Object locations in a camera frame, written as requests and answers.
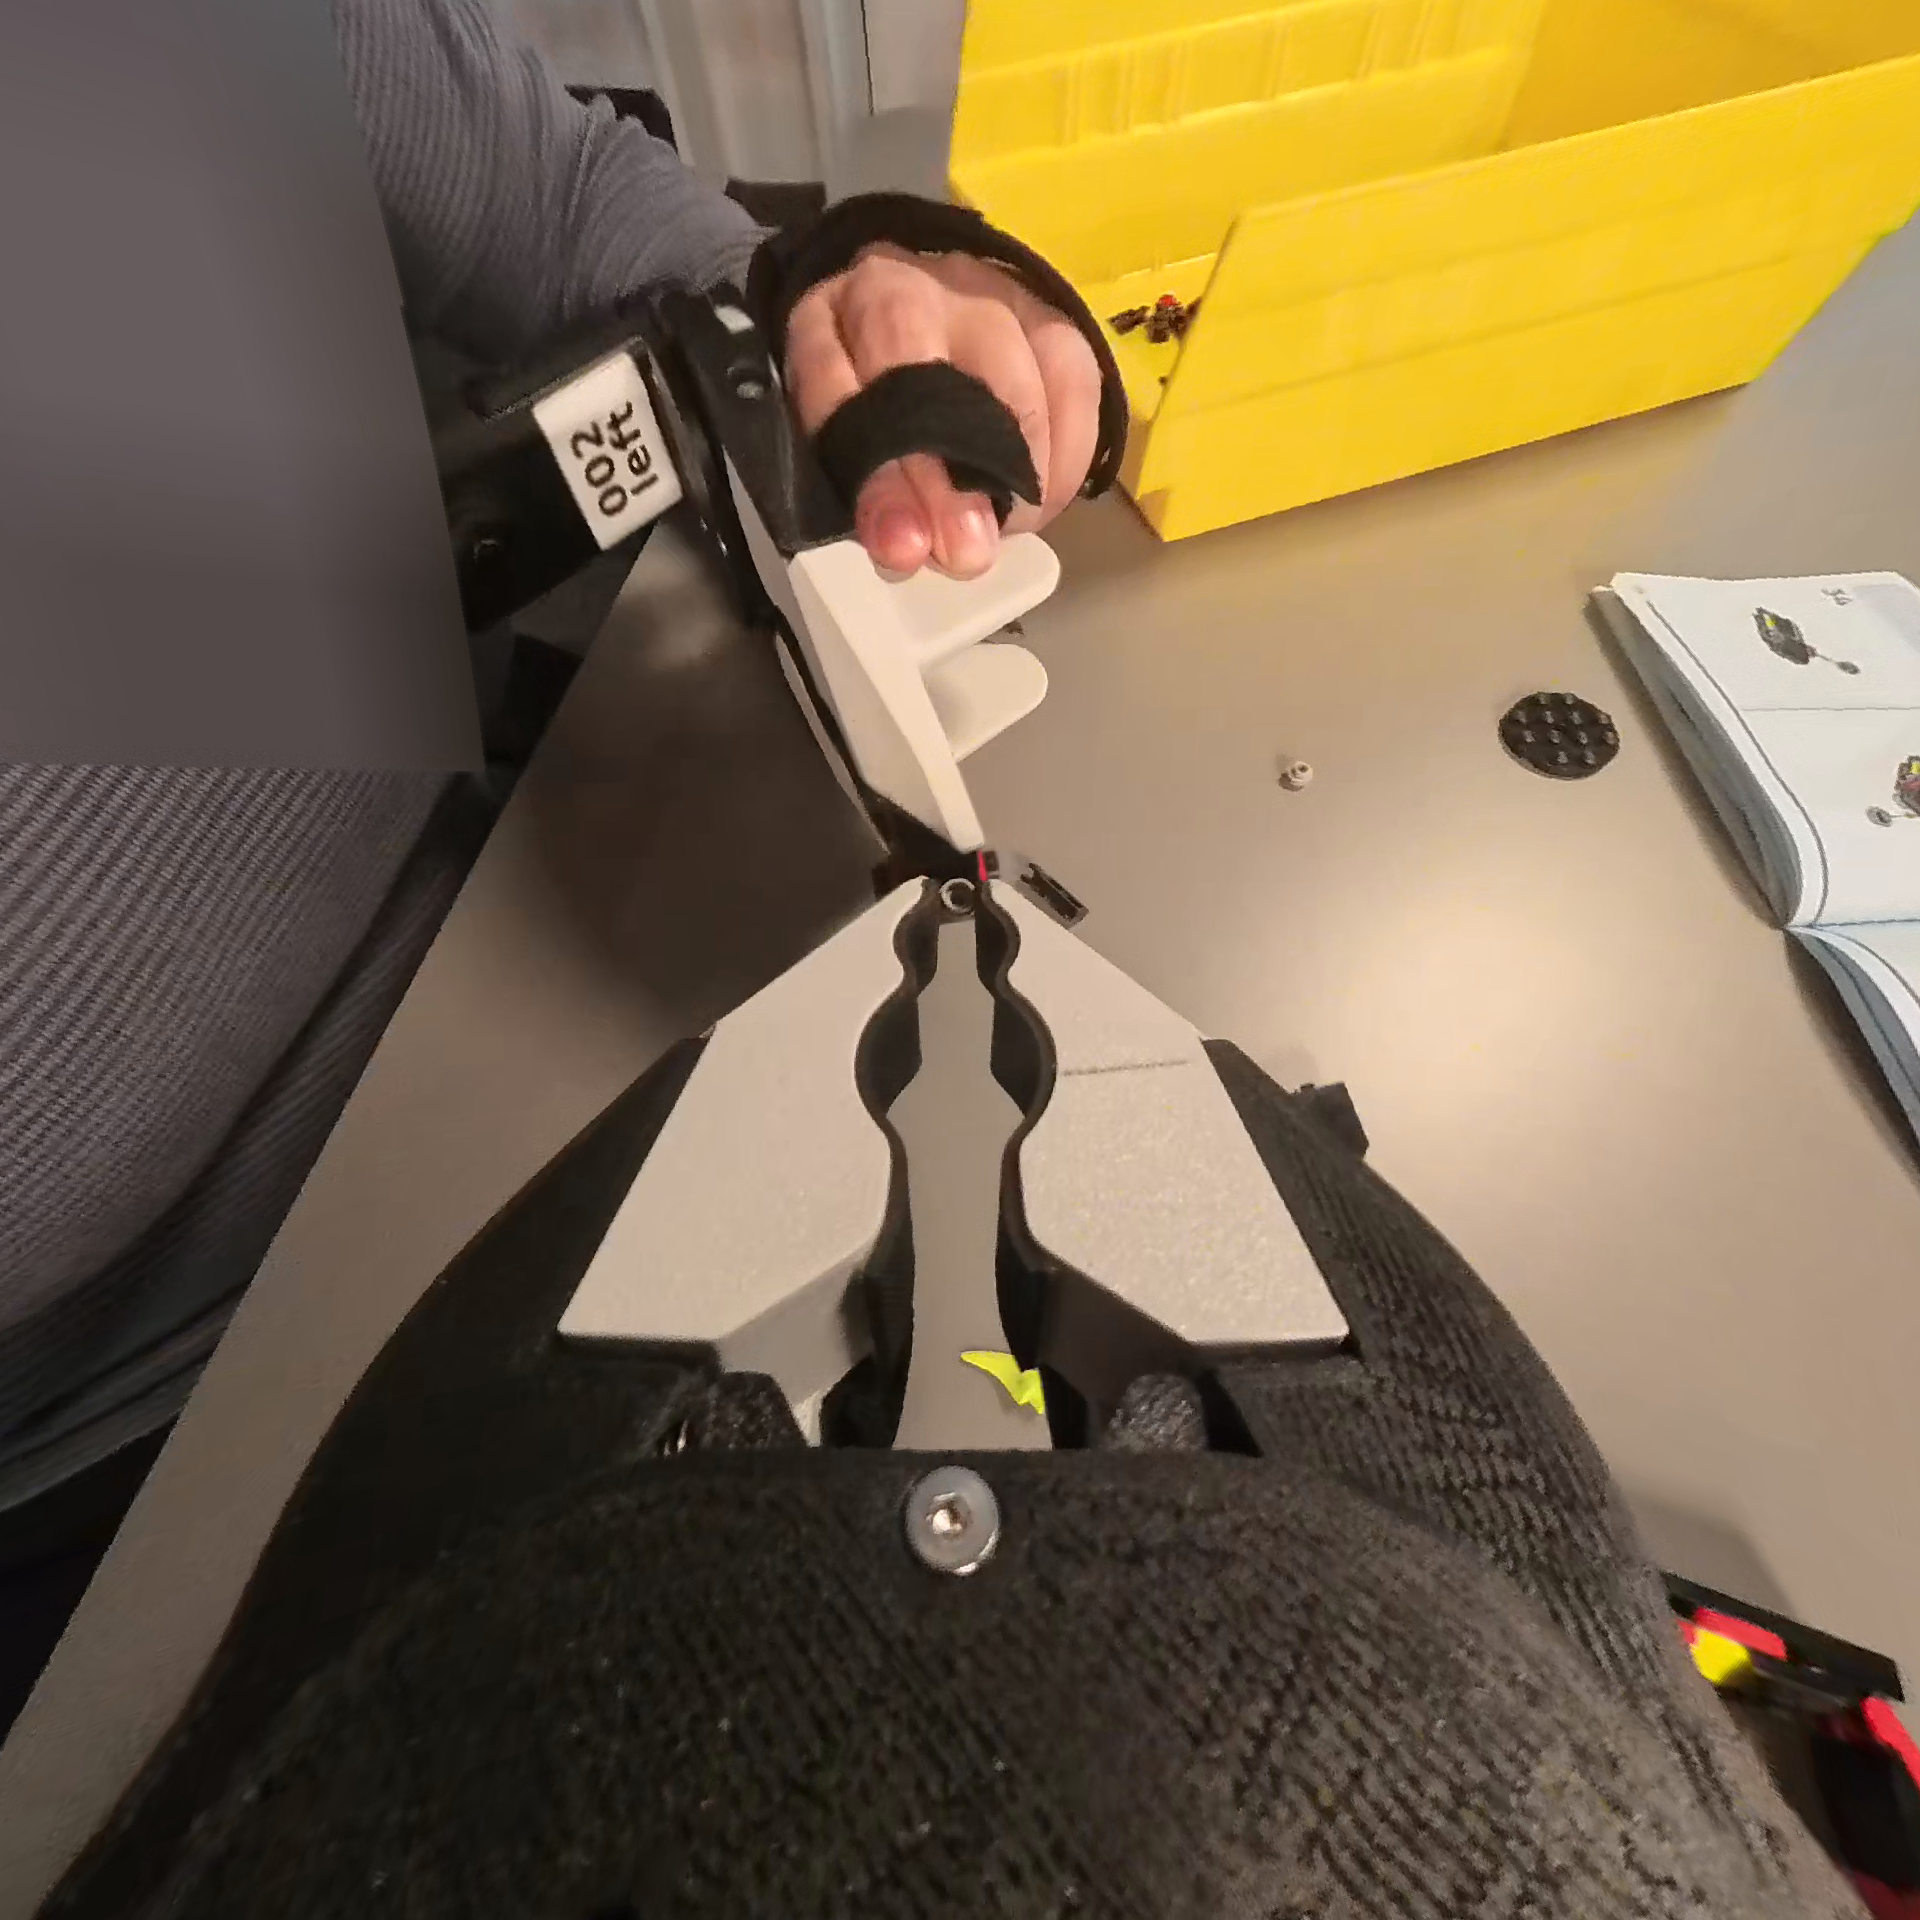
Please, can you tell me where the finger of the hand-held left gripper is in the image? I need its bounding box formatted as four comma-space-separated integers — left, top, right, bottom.
930, 643, 1051, 764
773, 532, 1064, 857

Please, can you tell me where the open instruction booklet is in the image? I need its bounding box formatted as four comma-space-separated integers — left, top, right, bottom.
1590, 569, 1920, 1143

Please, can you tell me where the long black lego chassis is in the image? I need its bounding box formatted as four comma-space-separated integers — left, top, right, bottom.
1664, 1573, 1920, 1920

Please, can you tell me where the yellow plastic bin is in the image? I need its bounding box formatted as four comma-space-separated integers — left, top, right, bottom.
948, 0, 1920, 544

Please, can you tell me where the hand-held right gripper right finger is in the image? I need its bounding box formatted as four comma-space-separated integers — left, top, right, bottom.
971, 877, 1353, 1450

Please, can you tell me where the black round lego plate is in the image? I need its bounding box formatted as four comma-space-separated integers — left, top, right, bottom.
1497, 690, 1625, 781

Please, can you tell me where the person's left forearm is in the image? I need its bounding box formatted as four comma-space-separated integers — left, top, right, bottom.
334, 0, 768, 361

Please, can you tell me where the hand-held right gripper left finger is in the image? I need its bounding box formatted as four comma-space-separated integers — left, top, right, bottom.
556, 877, 940, 1450

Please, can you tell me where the person's left hand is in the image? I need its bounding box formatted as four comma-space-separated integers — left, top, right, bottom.
779, 247, 1114, 586

